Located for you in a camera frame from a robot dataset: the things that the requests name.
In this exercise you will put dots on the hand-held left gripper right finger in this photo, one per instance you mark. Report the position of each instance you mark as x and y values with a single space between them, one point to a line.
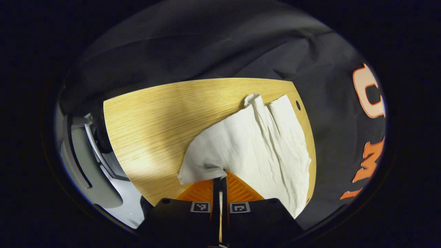
265 220

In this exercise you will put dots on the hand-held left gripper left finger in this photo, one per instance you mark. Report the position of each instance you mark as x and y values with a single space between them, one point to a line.
179 220

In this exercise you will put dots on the white jeans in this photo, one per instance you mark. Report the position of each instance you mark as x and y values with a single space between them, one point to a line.
258 144

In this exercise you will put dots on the black chair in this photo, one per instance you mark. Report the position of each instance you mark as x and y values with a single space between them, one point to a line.
103 137

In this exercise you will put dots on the black backdrop cloth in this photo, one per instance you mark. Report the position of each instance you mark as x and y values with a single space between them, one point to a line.
206 44

